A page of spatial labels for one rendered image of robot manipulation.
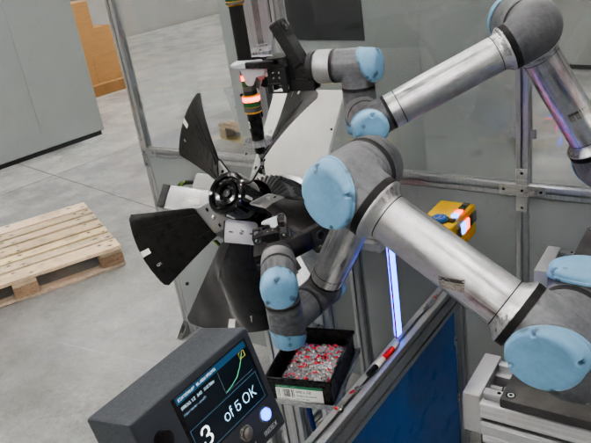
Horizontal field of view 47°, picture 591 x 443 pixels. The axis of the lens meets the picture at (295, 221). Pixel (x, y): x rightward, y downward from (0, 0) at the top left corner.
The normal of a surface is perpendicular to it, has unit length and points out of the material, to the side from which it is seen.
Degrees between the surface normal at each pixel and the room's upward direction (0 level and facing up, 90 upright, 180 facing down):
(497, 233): 90
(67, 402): 0
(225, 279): 59
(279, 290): 90
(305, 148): 50
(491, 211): 90
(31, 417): 0
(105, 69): 90
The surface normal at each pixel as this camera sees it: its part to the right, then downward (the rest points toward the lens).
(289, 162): -0.52, -0.26
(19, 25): 0.71, 0.20
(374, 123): 0.04, 0.40
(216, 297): 0.06, -0.14
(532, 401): -0.14, -0.90
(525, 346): -0.50, 0.47
